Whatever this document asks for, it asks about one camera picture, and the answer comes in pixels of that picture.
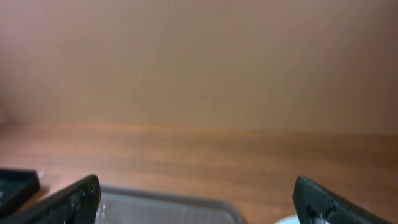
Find large dark serving tray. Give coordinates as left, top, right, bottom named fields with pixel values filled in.
left=95, top=185, right=246, bottom=224

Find small black water tray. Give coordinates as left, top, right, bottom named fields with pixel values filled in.
left=1, top=168, right=40, bottom=219

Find white plate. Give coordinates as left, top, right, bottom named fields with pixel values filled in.
left=274, top=215, right=300, bottom=224

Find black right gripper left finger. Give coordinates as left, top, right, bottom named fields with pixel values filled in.
left=1, top=174, right=101, bottom=224

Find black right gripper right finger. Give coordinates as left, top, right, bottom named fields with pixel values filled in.
left=292, top=176, right=391, bottom=224

